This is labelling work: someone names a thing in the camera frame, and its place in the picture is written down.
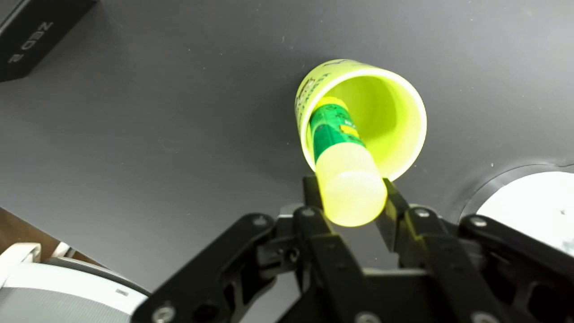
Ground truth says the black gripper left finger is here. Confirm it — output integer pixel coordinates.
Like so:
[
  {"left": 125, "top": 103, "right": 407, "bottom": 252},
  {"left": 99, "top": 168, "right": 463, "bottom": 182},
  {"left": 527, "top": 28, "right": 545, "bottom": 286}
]
[{"left": 131, "top": 175, "right": 373, "bottom": 323}]

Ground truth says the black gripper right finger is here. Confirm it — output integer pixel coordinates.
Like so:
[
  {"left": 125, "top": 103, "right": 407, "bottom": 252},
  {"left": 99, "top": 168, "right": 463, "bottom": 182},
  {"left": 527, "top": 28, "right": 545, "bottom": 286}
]
[{"left": 375, "top": 178, "right": 574, "bottom": 323}]

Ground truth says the yellow and green glue stick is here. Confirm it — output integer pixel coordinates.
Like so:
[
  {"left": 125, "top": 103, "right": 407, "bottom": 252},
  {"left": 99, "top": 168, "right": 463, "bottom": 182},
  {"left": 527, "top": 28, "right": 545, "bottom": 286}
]
[{"left": 307, "top": 98, "right": 389, "bottom": 230}]

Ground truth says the yellow mug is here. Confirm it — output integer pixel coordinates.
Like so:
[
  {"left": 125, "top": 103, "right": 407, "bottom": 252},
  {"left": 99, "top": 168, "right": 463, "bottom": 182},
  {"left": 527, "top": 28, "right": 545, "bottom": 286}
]
[{"left": 292, "top": 58, "right": 429, "bottom": 184}]

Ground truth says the black rectangular box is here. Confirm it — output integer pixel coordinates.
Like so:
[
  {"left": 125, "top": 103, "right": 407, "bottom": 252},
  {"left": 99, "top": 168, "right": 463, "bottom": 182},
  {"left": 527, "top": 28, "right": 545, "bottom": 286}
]
[{"left": 0, "top": 0, "right": 99, "bottom": 85}]

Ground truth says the white flat object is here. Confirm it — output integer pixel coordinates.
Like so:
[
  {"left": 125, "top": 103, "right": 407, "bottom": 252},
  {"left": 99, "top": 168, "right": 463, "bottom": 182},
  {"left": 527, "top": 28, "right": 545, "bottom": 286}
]
[{"left": 459, "top": 160, "right": 574, "bottom": 259}]

